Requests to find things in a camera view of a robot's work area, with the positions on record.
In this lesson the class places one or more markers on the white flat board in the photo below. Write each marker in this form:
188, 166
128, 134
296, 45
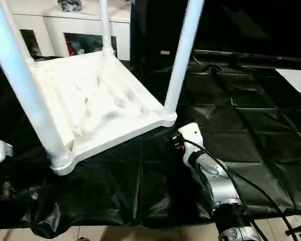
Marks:
298, 80

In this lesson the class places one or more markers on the blue white patterned jar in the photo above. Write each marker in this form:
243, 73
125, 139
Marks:
69, 5

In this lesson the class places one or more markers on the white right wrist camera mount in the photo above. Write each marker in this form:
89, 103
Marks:
193, 133

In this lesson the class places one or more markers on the long dark rod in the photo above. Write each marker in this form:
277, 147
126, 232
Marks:
240, 54

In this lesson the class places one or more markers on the white plastic table top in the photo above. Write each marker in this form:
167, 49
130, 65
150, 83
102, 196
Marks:
102, 82

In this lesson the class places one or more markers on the white plastic table leg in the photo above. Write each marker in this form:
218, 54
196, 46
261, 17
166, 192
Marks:
106, 25
22, 75
183, 55
29, 59

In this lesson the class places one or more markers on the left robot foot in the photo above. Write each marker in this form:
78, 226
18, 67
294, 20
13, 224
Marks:
81, 239

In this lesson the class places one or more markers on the black mat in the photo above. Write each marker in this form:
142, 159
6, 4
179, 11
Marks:
215, 125

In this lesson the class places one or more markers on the white glass door cabinet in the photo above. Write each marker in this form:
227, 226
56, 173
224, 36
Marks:
77, 22

